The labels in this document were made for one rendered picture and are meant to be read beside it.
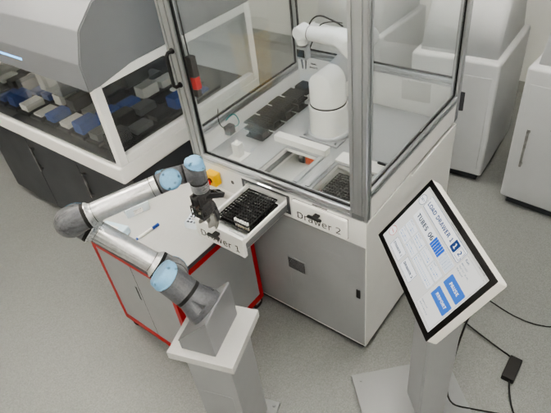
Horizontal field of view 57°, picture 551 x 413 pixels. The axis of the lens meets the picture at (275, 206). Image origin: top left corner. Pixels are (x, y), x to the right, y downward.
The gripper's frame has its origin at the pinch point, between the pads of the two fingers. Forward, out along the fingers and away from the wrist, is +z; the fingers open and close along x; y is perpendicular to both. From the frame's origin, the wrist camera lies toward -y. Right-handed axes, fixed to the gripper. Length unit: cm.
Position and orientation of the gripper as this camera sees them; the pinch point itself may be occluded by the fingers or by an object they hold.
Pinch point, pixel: (213, 224)
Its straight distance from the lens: 220.2
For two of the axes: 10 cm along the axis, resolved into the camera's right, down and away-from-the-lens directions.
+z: 1.1, 7.6, 6.4
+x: 7.9, 3.3, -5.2
